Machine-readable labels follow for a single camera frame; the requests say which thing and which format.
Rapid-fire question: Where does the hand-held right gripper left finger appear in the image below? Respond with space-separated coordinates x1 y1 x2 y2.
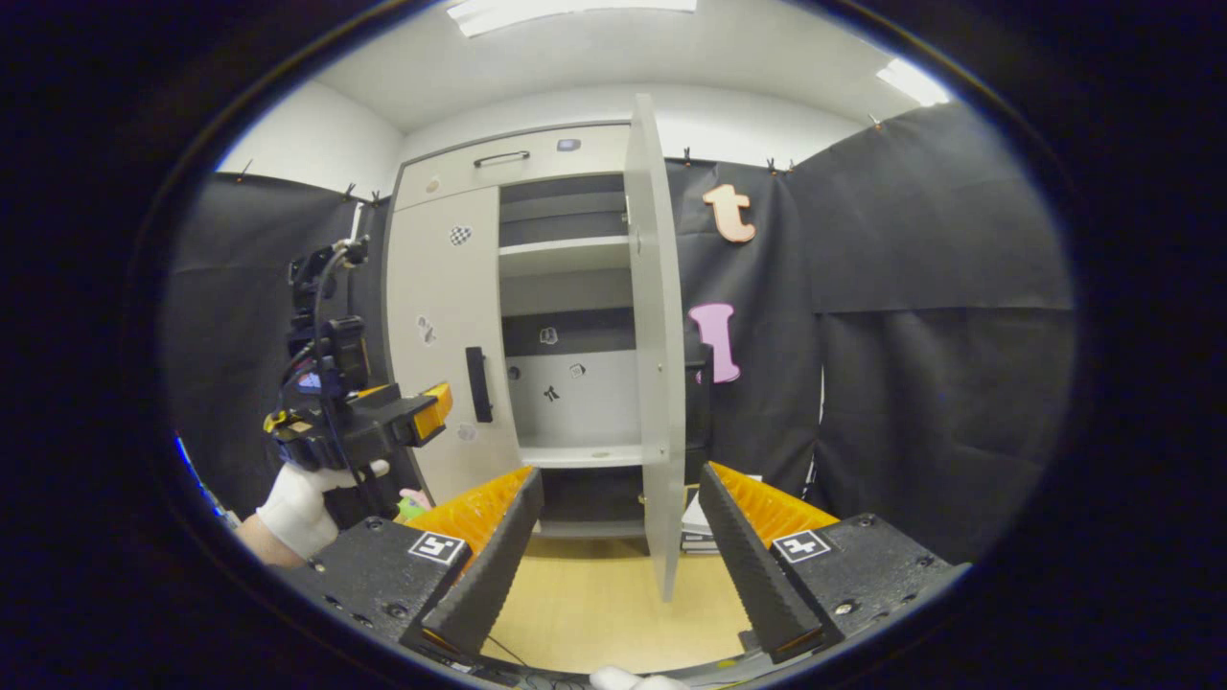
273 467 544 662

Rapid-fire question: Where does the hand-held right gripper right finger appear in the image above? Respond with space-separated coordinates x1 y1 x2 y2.
697 462 971 664

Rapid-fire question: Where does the grey cabinet door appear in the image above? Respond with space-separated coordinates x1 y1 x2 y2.
386 185 523 507
623 93 687 603

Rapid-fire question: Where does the grey double-door shoe cabinet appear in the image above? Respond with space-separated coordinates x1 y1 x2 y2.
382 93 715 603

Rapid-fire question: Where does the white cabinet shelf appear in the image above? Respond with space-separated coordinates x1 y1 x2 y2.
518 443 645 470
498 235 632 280

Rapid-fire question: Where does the grey cabinet drawer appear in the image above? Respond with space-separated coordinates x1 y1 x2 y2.
395 125 634 212

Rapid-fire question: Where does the stack of magazines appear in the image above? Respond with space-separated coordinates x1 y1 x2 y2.
681 474 763 555

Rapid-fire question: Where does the black backdrop cloth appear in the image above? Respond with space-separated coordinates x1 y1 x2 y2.
163 101 1077 566

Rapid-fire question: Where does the large ceiling light panel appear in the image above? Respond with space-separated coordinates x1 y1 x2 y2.
446 0 699 37

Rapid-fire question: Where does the black left door handle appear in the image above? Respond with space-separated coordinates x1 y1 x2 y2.
466 347 494 424

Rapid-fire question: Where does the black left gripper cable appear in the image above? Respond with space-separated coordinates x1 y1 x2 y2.
280 244 384 518

